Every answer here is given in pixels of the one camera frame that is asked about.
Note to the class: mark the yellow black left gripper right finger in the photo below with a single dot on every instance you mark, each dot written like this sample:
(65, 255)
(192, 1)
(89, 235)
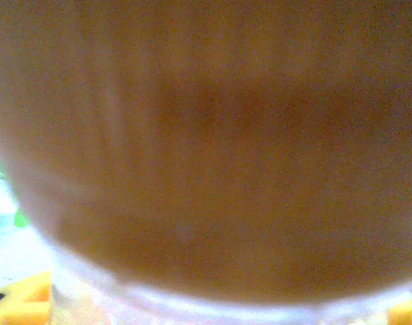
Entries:
(407, 315)

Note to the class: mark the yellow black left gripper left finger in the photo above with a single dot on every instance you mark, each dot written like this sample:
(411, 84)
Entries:
(19, 301)

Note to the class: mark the orange bottle with C print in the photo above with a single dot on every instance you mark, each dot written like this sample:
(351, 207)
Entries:
(206, 152)

